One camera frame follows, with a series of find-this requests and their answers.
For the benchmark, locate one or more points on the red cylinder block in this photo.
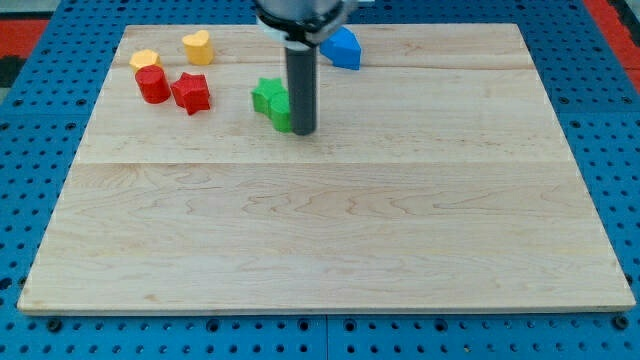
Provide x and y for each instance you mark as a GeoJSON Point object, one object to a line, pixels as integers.
{"type": "Point", "coordinates": [153, 84]}

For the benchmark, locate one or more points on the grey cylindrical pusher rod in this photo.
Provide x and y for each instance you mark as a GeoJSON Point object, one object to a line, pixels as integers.
{"type": "Point", "coordinates": [301, 67]}

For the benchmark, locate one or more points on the yellow hexagon block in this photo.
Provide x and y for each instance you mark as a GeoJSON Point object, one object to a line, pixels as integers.
{"type": "Point", "coordinates": [143, 58]}

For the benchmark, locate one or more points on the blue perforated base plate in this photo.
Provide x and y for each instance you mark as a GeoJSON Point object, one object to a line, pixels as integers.
{"type": "Point", "coordinates": [47, 110]}

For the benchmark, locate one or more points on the red star block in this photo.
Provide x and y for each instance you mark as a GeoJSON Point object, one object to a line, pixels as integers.
{"type": "Point", "coordinates": [191, 92]}

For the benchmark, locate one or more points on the green star block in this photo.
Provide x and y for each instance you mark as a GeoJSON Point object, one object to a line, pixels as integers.
{"type": "Point", "coordinates": [264, 92]}

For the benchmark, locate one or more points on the blue pentagon block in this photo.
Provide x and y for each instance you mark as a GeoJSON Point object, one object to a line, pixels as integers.
{"type": "Point", "coordinates": [342, 49]}

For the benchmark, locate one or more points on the light wooden board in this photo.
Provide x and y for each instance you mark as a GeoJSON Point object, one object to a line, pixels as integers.
{"type": "Point", "coordinates": [438, 181]}

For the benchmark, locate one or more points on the yellow heart block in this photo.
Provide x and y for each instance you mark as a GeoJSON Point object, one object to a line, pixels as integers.
{"type": "Point", "coordinates": [198, 48]}

